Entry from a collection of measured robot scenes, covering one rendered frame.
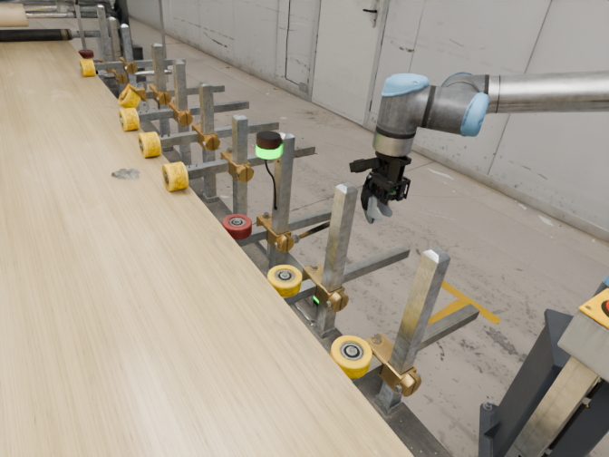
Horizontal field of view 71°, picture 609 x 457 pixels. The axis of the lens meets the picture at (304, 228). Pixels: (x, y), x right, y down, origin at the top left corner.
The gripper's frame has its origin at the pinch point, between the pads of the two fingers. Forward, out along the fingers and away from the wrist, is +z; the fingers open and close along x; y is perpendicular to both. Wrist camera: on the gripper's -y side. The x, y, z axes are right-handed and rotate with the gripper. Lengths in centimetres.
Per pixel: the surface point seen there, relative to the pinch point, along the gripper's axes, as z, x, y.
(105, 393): 6, -70, 13
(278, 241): 10.6, -18.8, -14.3
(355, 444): 6, -40, 42
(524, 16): -28, 241, -115
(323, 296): 12.4, -19.7, 8.2
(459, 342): 96, 81, 0
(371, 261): 11.4, -0.8, 4.3
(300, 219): 10.3, -7.4, -20.3
